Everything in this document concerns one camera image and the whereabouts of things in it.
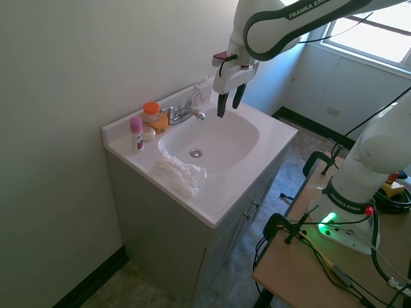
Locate white tissue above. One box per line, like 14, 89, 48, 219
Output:
153, 146, 208, 197

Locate thin black hanging cable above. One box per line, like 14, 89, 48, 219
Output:
344, 87, 411, 139

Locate grey vanity cabinet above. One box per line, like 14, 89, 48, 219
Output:
105, 150, 290, 308

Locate black baseboard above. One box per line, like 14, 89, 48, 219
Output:
271, 106, 358, 150
49, 244, 130, 308

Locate chrome faucet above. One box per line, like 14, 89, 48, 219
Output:
161, 90, 206, 126

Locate window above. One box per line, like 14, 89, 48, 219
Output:
307, 0, 411, 77

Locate jar with orange lid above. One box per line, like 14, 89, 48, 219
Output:
143, 101, 161, 124

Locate black cable bundle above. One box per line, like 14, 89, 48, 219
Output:
369, 187, 411, 215

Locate yellow cable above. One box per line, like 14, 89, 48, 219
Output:
299, 230, 335, 268

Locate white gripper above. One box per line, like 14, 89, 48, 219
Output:
213, 61, 260, 119

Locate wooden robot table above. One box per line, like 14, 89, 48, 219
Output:
252, 150, 411, 308

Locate orange round jar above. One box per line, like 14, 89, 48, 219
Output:
150, 114, 170, 134

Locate yellow emergency stop box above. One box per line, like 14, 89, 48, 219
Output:
381, 171, 409, 197

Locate black C clamp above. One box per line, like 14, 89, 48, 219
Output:
302, 144, 347, 176
263, 205, 319, 247

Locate pink deodorant stick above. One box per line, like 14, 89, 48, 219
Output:
129, 116, 144, 153

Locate black cable adapter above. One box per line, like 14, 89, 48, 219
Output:
330, 264, 353, 289

